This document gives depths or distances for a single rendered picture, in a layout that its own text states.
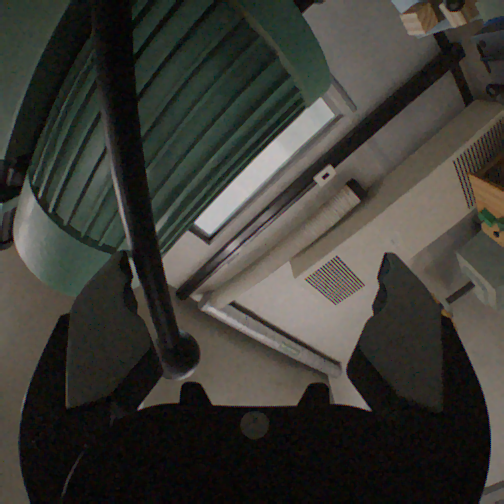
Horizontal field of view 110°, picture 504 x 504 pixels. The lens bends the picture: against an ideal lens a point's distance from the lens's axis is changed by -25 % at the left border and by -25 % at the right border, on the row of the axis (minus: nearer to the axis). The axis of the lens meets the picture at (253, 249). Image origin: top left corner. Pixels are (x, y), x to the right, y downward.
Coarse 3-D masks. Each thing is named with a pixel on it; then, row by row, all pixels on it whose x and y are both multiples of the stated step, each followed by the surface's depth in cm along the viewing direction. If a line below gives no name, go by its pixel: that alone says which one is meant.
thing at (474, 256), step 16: (480, 240) 154; (464, 256) 159; (480, 256) 149; (496, 256) 138; (464, 272) 164; (480, 272) 143; (496, 272) 134; (464, 288) 161; (480, 288) 147; (496, 288) 129; (448, 304) 164; (496, 304) 141
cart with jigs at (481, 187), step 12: (492, 168) 101; (480, 180) 102; (480, 192) 109; (492, 192) 98; (480, 204) 117; (492, 204) 104; (480, 216) 117; (492, 216) 110; (480, 228) 116; (492, 228) 119
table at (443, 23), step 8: (392, 0) 30; (400, 0) 29; (408, 0) 28; (416, 0) 26; (424, 0) 25; (432, 0) 24; (440, 0) 23; (400, 8) 31; (432, 8) 25; (440, 16) 25; (480, 16) 19; (440, 24) 27; (448, 24) 25; (432, 32) 30
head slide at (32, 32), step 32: (0, 0) 8; (32, 0) 9; (64, 0) 9; (0, 32) 9; (32, 32) 10; (64, 32) 11; (0, 64) 11; (32, 64) 11; (64, 64) 13; (0, 96) 12; (32, 96) 13; (0, 128) 13; (32, 128) 15
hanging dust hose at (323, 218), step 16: (352, 192) 138; (320, 208) 150; (336, 208) 143; (304, 224) 156; (320, 224) 150; (288, 240) 161; (304, 240) 156; (272, 256) 165; (288, 256) 163; (240, 272) 183; (256, 272) 173; (272, 272) 173; (224, 288) 185; (240, 288) 180; (224, 304) 190
